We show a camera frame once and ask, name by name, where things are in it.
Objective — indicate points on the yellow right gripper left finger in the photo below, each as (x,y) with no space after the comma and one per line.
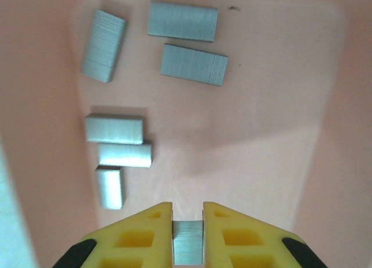
(136,224)

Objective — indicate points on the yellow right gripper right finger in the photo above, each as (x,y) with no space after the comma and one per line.
(238,227)

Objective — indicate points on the silver staple strip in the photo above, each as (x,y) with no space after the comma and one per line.
(187,242)
(125,156)
(193,66)
(113,130)
(110,189)
(183,21)
(103,47)

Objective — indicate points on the pink plastic tray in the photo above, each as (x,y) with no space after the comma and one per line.
(261,119)

